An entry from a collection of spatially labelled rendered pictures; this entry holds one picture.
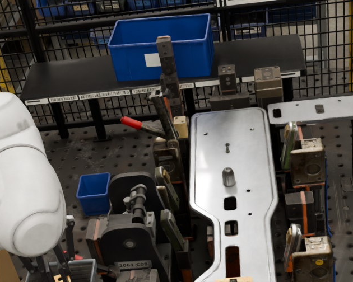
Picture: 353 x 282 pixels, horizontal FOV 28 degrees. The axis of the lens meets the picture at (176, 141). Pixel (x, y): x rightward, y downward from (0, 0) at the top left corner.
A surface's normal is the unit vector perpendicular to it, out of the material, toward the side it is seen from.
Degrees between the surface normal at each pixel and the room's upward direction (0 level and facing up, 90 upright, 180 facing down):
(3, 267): 90
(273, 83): 89
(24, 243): 89
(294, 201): 0
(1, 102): 8
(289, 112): 0
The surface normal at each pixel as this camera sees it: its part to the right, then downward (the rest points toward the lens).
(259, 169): -0.14, -0.79
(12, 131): 0.59, 0.36
